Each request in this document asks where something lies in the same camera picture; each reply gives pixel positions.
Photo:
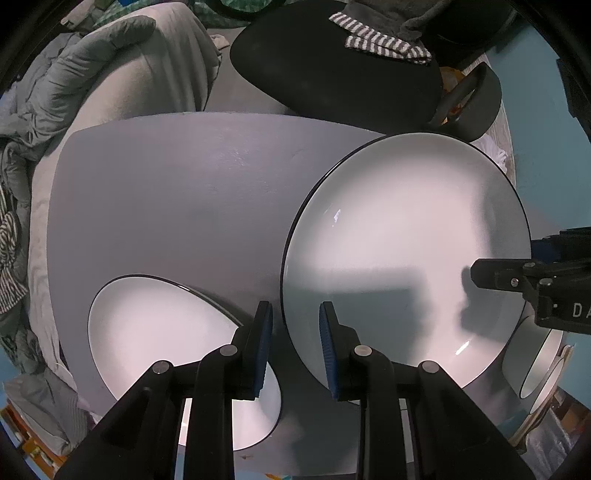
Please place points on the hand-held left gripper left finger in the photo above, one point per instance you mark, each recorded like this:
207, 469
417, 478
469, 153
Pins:
261, 355

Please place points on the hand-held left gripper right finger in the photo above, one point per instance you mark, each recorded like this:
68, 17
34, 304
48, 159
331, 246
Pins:
328, 350

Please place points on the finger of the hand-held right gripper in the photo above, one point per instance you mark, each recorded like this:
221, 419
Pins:
565, 247
496, 273

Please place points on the white bowl black rim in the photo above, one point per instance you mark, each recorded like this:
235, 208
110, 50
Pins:
540, 364

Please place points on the small white plate black rim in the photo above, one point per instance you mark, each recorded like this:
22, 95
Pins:
152, 332

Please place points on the large white plate black rim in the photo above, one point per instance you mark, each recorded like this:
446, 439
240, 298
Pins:
392, 230

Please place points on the white plastic bag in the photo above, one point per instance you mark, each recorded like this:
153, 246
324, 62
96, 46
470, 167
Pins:
496, 154

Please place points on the silver crinkled plastic bag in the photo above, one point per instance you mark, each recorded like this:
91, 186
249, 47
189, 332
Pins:
554, 434

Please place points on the colourful shopping bag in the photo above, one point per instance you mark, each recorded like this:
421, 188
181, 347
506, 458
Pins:
450, 78

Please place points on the grey crumpled cloth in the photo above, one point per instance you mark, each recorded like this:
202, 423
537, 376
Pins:
46, 406

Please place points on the striped grey white cloth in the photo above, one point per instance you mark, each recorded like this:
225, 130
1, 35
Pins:
383, 39

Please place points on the black office chair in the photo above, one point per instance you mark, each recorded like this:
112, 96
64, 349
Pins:
323, 78

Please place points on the striped dark cloth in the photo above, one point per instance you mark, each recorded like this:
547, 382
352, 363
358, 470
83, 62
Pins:
11, 258

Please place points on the grey pants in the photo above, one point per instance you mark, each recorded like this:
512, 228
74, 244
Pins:
392, 16

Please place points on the grey puffy duvet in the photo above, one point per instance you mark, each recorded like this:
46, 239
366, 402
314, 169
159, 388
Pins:
69, 60

